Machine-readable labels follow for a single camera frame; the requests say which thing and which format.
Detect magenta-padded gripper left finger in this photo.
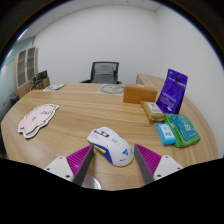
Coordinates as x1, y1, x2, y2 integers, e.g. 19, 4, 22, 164
43, 144, 95, 187

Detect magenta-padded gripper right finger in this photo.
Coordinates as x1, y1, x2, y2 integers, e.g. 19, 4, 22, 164
133, 143, 184, 185

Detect white blue yellow computer mouse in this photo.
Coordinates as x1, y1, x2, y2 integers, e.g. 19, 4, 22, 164
86, 126, 135, 168

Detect pink pig-shaped mouse pad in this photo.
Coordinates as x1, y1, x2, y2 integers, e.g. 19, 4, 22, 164
17, 103, 60, 139

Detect white round disc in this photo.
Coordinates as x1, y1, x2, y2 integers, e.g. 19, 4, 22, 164
81, 175, 103, 191

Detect blue wipes pack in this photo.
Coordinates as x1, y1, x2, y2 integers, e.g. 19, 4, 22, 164
156, 122, 177, 146

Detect green pouch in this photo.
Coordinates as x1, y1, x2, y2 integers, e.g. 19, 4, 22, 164
164, 113, 202, 148

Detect tan packet with white label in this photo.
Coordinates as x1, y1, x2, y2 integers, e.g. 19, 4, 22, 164
140, 100, 167, 125

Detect teal flat pack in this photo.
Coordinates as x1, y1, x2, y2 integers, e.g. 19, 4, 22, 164
170, 114, 197, 141

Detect brown wooden box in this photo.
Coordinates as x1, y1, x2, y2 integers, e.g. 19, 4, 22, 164
122, 83, 158, 105

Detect purple stand-up pouch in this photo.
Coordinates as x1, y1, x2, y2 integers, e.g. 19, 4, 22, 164
155, 68, 189, 115

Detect white sticker sheet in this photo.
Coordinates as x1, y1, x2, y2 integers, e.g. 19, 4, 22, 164
42, 83, 67, 92

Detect wooden side desk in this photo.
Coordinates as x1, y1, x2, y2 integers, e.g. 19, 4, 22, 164
135, 72, 168, 91

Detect dark stacked boxes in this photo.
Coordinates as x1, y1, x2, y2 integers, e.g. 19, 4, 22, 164
30, 69, 51, 91

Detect black mesh office chair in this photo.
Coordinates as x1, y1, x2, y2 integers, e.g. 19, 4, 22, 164
79, 61, 123, 85

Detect wooden shelf unit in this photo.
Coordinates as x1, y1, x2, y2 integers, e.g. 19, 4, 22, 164
13, 46, 39, 99

